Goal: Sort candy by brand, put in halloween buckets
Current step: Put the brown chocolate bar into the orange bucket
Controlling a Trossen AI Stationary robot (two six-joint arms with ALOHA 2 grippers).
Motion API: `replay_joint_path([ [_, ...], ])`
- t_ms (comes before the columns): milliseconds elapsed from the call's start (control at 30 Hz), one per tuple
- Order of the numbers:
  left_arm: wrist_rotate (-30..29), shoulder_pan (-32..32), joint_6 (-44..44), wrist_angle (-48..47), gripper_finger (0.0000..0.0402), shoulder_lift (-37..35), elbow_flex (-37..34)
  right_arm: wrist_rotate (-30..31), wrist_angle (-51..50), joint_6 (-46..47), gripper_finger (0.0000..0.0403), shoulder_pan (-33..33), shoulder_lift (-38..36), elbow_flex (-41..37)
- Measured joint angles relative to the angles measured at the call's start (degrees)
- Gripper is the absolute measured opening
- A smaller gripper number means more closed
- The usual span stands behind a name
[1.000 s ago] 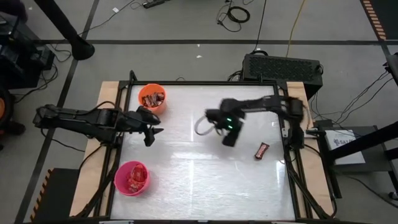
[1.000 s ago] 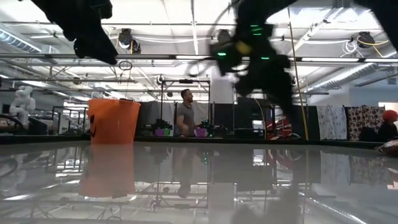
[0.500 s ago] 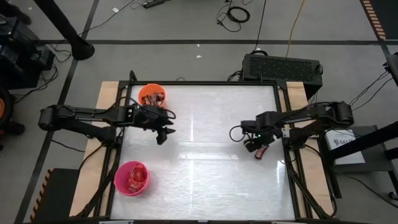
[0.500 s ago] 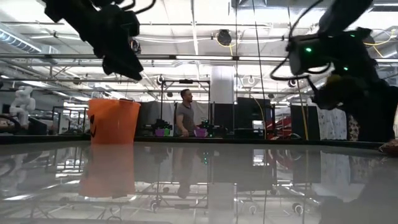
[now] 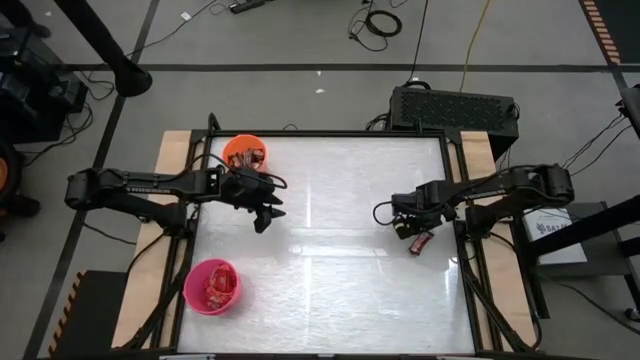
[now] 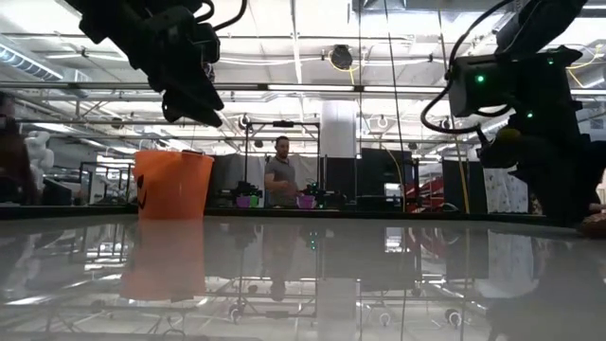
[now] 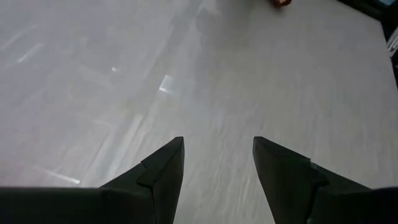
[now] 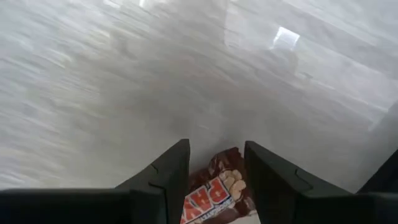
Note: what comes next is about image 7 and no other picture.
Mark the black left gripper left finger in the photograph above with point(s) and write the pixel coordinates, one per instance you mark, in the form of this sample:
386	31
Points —
155	193

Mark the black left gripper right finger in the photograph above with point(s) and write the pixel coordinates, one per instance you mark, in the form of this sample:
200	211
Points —
292	186

